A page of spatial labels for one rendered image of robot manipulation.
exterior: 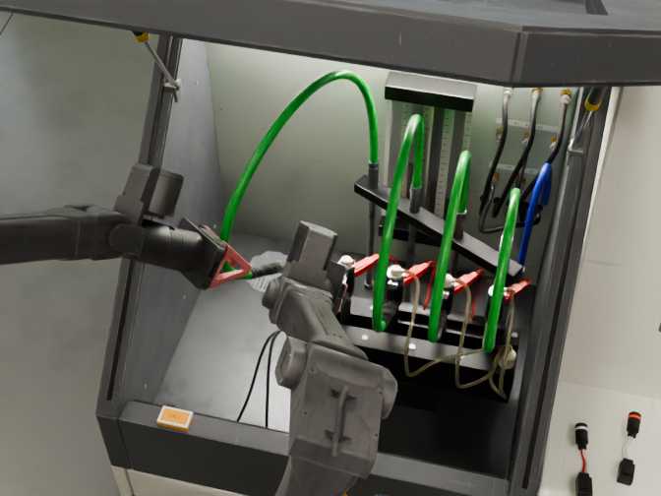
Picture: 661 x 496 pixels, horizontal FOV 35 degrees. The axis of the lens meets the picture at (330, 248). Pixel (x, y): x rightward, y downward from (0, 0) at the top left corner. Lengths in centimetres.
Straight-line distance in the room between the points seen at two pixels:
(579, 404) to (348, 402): 78
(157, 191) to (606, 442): 78
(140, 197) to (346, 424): 53
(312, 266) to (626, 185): 45
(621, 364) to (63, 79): 264
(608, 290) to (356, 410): 73
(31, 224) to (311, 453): 49
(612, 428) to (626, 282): 24
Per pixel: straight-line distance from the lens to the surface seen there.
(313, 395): 95
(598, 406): 170
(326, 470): 95
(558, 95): 171
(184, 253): 141
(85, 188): 345
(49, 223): 127
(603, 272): 159
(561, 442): 165
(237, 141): 192
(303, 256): 140
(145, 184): 136
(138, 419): 170
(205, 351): 191
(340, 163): 189
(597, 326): 165
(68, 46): 403
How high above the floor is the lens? 236
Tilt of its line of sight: 48 degrees down
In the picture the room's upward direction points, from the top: straight up
